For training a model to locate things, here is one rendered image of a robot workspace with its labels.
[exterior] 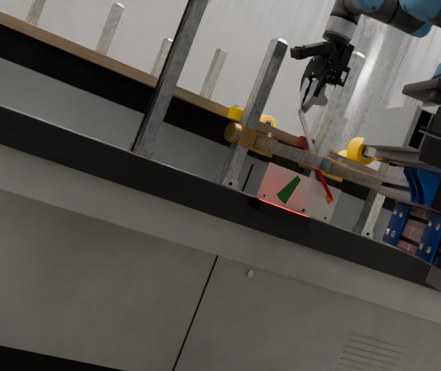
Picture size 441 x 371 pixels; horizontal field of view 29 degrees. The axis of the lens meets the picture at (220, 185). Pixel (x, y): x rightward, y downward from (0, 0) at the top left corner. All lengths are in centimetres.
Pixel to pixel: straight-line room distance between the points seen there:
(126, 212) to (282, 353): 87
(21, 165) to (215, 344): 92
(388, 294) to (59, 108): 114
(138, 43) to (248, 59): 153
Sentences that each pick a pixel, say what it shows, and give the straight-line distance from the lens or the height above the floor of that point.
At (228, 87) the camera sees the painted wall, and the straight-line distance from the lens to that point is 1061.
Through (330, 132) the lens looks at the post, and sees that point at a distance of 234.
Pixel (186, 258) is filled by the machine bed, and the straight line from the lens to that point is 245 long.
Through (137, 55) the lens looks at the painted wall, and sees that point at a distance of 995.
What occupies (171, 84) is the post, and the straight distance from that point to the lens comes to 207.
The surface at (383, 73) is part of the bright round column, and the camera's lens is 645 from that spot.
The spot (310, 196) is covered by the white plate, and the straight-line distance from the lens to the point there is 234.
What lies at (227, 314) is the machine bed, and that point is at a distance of 258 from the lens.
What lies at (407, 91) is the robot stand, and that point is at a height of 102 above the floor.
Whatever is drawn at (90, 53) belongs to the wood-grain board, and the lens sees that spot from 216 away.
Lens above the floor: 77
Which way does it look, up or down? 2 degrees down
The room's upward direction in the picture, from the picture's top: 21 degrees clockwise
